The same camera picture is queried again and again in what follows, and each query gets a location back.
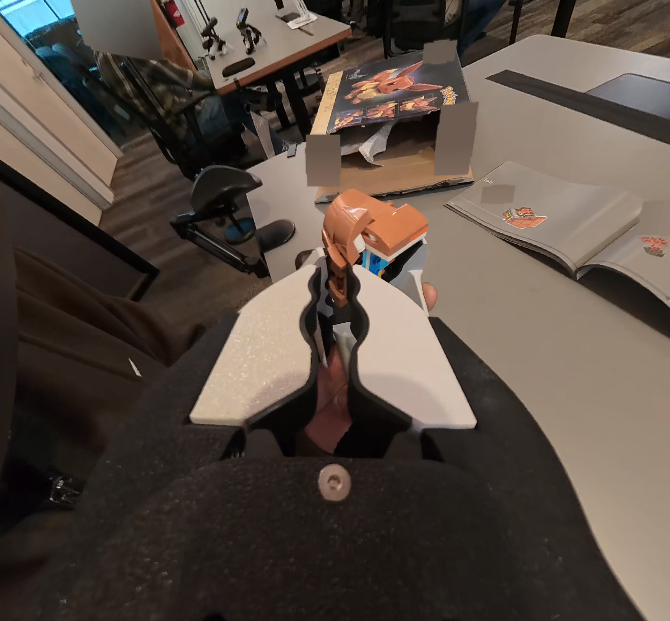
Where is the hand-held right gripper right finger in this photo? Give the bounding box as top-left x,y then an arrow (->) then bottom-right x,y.
345,265 -> 478,431

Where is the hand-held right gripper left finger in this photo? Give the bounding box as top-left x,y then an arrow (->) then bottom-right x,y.
188,263 -> 336,428

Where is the multicolour brick toy model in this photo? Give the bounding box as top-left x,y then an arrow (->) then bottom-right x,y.
320,189 -> 431,313

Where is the grey desk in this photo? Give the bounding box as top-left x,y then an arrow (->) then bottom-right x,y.
246,35 -> 670,621

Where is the light desk with brown edge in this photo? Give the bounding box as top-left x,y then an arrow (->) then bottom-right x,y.
201,0 -> 352,97

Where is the person's right hand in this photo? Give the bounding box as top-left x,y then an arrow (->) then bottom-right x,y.
299,343 -> 358,457

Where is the crumpled clear plastic bag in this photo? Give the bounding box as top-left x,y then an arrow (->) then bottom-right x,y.
343,124 -> 394,164

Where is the grey instruction booklet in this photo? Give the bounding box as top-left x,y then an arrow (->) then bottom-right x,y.
445,160 -> 670,309

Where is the cardboard toy box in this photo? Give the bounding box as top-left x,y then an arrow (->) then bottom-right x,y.
311,51 -> 478,204

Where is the small black white robot toy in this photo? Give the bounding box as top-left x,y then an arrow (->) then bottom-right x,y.
234,8 -> 266,55
201,16 -> 232,60

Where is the dark grey flat device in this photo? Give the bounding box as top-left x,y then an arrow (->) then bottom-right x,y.
585,73 -> 670,110

